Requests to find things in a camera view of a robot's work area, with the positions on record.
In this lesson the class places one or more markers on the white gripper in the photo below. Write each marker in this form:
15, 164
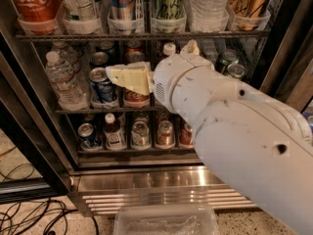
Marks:
168, 74

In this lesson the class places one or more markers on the blue silver redbull can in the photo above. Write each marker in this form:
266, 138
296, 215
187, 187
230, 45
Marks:
124, 10

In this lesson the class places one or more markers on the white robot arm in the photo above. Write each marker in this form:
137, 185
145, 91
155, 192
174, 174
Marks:
255, 144

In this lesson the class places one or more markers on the red coca-cola can middle behind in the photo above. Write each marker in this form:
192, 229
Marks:
134, 57

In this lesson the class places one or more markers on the red coca-cola can middle front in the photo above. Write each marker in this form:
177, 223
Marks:
132, 96

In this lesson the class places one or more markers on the green lacroix can top shelf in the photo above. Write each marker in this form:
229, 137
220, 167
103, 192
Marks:
167, 9

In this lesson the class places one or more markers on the green lacroix can behind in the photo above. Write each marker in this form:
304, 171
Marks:
225, 59

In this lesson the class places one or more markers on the blue pepsi can behind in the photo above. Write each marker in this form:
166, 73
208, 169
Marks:
99, 60

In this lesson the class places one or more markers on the blue pepsi can front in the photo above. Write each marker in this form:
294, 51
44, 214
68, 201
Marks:
102, 86

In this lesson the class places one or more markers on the green lacroix can front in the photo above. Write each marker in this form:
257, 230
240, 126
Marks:
236, 71

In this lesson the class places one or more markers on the clear water bottle top shelf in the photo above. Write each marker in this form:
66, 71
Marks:
209, 15

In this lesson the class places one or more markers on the clear water bottle shelf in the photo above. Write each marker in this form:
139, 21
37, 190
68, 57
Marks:
71, 96
209, 15

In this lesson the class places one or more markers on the silver green can bottom shelf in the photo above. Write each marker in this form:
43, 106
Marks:
140, 134

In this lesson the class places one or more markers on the silver red can bottom shelf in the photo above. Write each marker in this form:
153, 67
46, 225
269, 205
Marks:
164, 133

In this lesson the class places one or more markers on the brown tea bottle bottom shelf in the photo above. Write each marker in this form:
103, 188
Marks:
113, 132

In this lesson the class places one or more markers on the orange lacroix can top shelf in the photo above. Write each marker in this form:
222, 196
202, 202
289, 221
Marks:
247, 15

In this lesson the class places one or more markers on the green white can top shelf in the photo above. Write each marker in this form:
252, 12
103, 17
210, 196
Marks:
80, 10

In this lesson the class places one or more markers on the clear water bottle middle shelf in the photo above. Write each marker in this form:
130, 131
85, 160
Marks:
71, 96

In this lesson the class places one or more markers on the blue pepsi can bottom shelf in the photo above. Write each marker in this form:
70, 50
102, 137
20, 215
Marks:
88, 136

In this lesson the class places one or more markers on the glass fridge door right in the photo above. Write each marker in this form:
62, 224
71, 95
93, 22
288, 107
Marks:
286, 62

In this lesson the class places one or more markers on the glass fridge door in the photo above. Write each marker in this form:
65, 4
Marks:
30, 168
286, 62

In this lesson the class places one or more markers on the red coca-cola can top shelf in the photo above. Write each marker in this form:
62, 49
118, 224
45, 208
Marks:
39, 16

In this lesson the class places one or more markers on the stainless fridge vent grille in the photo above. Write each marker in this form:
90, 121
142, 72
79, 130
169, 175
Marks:
220, 198

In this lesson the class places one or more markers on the glass fridge door left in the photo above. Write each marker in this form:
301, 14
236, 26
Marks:
30, 168

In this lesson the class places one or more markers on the clear plastic bin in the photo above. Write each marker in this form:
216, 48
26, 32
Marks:
173, 219

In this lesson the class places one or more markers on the top wire shelf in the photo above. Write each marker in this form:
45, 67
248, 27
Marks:
142, 36

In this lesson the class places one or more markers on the wire shelf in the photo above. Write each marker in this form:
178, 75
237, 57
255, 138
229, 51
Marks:
142, 36
127, 109

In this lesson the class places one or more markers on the middle wire shelf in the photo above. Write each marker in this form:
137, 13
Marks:
127, 109

